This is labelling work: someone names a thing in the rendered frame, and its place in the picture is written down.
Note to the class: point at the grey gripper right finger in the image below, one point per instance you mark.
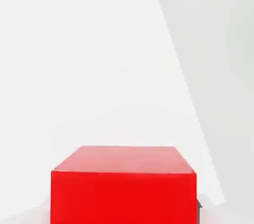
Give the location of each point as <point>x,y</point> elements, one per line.
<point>199,208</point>

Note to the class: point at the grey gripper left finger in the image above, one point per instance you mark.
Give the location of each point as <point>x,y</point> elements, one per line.
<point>40,216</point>

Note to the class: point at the small red cube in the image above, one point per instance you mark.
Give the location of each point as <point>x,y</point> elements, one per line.
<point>123,196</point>

